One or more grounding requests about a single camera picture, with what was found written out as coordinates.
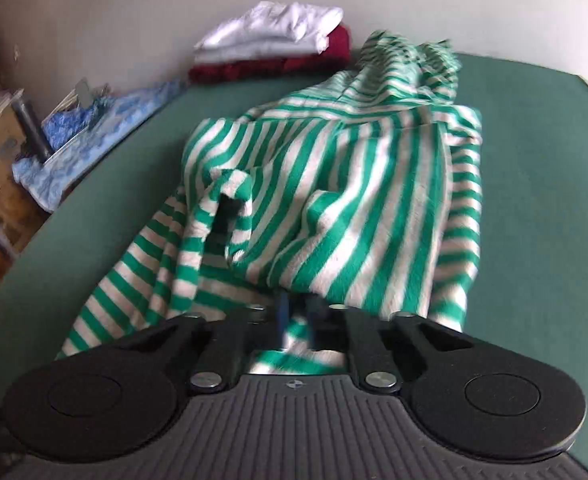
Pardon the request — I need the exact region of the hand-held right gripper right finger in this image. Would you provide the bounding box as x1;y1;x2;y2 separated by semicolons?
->
309;301;475;393

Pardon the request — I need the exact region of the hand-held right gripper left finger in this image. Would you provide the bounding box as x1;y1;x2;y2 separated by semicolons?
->
118;292;292;393

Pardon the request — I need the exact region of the green white striped sweater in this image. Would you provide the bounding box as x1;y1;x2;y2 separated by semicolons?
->
56;30;485;376

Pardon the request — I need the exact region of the dark red folded garment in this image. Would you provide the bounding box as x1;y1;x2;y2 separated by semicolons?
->
189;25;352;85

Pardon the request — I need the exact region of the blue patterned cloth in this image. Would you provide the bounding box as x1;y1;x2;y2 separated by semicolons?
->
12;79;189;213

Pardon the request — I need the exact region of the white folded garment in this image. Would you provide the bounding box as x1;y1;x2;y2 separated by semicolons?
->
194;1;345;63

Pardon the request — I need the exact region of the black cylinder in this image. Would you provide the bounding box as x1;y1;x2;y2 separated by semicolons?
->
12;99;52;161

